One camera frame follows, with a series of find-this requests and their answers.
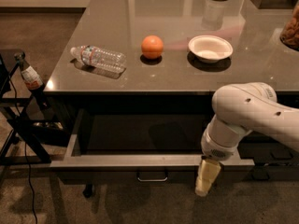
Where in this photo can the dark bottom right drawer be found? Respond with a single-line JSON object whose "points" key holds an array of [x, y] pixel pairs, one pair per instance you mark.
{"points": [[274, 173]]}

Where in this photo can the black side table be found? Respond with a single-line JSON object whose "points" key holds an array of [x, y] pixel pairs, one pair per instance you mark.
{"points": [[27, 120]]}

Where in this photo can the clear plastic water bottle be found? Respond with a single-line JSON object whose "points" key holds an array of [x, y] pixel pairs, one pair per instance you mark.
{"points": [[108, 60]]}

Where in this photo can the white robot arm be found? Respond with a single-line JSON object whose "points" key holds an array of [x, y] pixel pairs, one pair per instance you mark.
{"points": [[240, 109]]}

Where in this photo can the white paper bowl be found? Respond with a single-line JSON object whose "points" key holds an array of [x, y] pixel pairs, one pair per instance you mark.
{"points": [[210, 48]]}

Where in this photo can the dark drawer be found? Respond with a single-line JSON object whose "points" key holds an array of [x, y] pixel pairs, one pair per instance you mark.
{"points": [[146, 149], [269, 154], [274, 173]]}

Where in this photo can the dark top drawer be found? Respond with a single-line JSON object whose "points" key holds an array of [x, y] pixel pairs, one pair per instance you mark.
{"points": [[146, 149]]}

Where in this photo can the jar of nuts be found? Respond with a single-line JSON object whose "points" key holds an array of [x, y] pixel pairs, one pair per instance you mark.
{"points": [[290, 33]]}

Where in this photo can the dark glass soda bottle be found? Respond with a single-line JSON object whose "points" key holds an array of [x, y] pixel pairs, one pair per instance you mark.
{"points": [[32, 80]]}

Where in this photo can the orange fruit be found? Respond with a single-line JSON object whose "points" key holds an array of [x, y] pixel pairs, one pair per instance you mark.
{"points": [[152, 47]]}

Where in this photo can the dark cabinet with counter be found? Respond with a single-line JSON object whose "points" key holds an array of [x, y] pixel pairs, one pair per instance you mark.
{"points": [[177, 82]]}

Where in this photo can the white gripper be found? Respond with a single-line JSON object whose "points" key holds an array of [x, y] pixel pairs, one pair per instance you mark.
{"points": [[214, 148]]}

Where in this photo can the dark middle right drawer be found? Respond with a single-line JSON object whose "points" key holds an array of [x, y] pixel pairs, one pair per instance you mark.
{"points": [[269, 154]]}

